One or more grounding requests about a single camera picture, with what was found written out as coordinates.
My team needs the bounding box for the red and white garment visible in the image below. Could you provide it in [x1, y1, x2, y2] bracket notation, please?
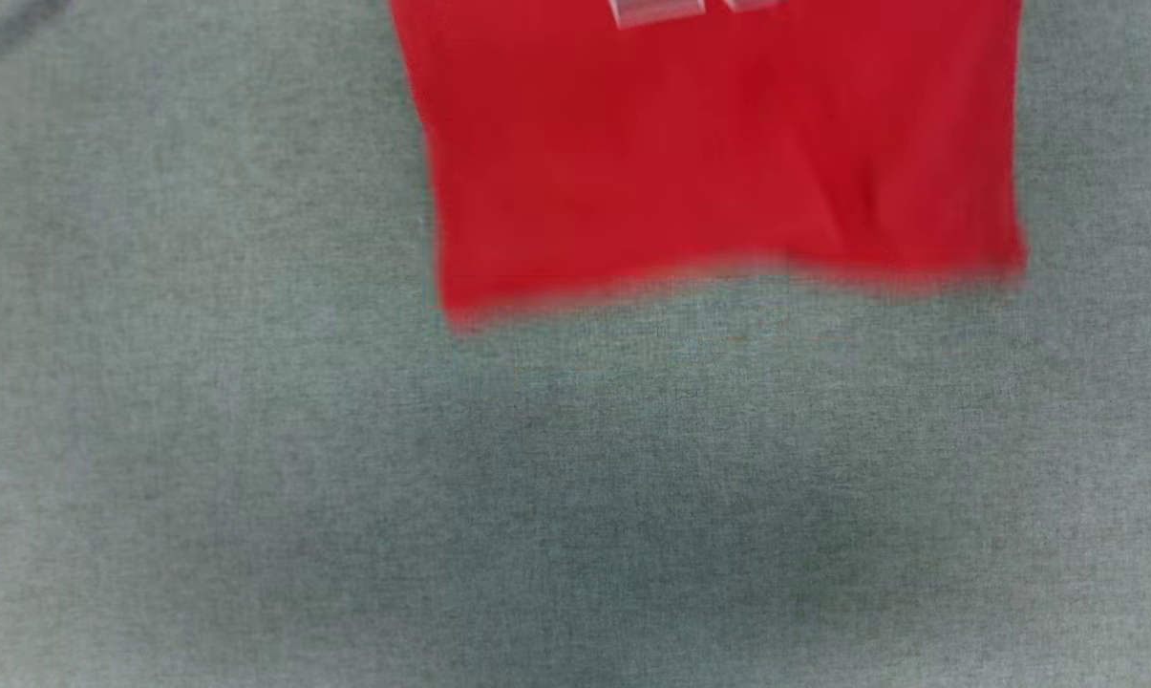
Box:
[386, 0, 1029, 331]

